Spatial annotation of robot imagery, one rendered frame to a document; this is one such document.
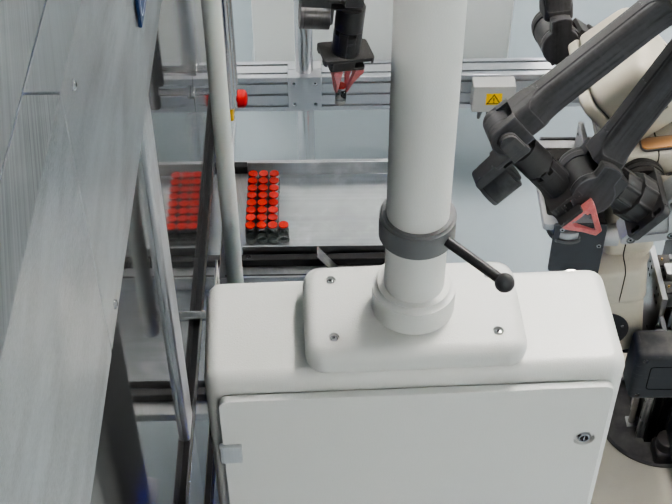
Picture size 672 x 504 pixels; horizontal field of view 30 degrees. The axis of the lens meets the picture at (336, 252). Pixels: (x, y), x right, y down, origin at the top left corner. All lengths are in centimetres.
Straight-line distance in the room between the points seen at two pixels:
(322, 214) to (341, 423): 117
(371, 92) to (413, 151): 232
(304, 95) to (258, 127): 69
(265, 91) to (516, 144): 159
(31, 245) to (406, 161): 54
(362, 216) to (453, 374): 118
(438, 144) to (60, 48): 43
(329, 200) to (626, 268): 63
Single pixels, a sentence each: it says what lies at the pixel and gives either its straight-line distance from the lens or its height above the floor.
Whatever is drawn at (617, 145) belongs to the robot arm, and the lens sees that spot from 216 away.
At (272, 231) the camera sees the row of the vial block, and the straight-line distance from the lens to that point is 255.
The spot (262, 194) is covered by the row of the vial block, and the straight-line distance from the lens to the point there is 261.
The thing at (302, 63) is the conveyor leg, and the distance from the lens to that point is 354.
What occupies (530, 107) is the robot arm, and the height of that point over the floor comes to 141.
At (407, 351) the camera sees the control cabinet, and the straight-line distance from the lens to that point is 145.
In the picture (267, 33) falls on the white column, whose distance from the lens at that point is 418.
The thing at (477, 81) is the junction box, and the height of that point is 55.
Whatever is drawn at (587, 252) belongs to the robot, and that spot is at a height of 97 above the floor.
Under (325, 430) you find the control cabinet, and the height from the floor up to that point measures 147.
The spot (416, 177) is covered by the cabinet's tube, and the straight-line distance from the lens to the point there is 131.
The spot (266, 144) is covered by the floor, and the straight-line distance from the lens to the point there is 418.
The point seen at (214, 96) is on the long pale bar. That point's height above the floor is 166.
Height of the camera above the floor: 268
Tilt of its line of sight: 45 degrees down
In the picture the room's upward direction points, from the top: straight up
